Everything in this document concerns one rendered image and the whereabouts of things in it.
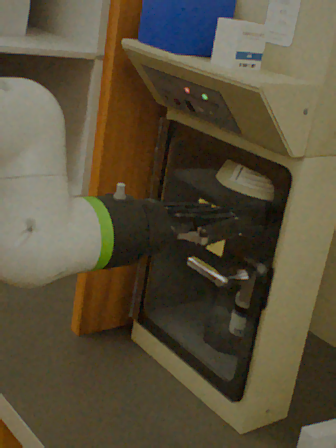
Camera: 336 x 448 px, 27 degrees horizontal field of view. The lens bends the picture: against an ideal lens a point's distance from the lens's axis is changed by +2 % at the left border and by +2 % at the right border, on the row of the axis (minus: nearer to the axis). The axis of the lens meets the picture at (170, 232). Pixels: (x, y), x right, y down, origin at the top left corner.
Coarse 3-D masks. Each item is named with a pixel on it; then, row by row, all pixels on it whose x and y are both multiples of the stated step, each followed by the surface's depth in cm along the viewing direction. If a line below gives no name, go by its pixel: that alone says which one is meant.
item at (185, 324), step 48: (192, 144) 114; (192, 192) 115; (240, 192) 106; (288, 192) 99; (240, 240) 107; (144, 288) 129; (192, 288) 118; (240, 288) 108; (192, 336) 119; (240, 336) 110; (240, 384) 111
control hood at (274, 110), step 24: (144, 48) 105; (144, 72) 112; (168, 72) 104; (192, 72) 98; (216, 72) 93; (240, 72) 94; (264, 72) 98; (240, 96) 93; (264, 96) 88; (288, 96) 91; (312, 96) 94; (240, 120) 99; (264, 120) 93; (288, 120) 93; (264, 144) 99; (288, 144) 94
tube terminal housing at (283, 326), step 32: (256, 0) 102; (320, 0) 93; (320, 32) 94; (288, 64) 98; (320, 64) 94; (320, 96) 95; (320, 128) 97; (288, 160) 100; (320, 160) 100; (320, 192) 103; (288, 224) 101; (320, 224) 106; (288, 256) 104; (320, 256) 109; (288, 288) 107; (288, 320) 110; (160, 352) 129; (256, 352) 109; (288, 352) 114; (192, 384) 123; (256, 384) 111; (288, 384) 117; (224, 416) 117; (256, 416) 115
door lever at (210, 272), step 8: (192, 264) 109; (200, 264) 108; (200, 272) 108; (208, 272) 107; (216, 272) 106; (240, 272) 108; (216, 280) 105; (224, 280) 104; (232, 280) 106; (240, 280) 107
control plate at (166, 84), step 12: (156, 72) 107; (156, 84) 111; (168, 84) 108; (180, 84) 104; (192, 84) 101; (168, 96) 112; (180, 96) 108; (192, 96) 104; (216, 96) 98; (180, 108) 112; (204, 108) 105; (216, 108) 101; (228, 108) 98; (204, 120) 108; (216, 120) 105; (228, 120) 101; (240, 132) 102
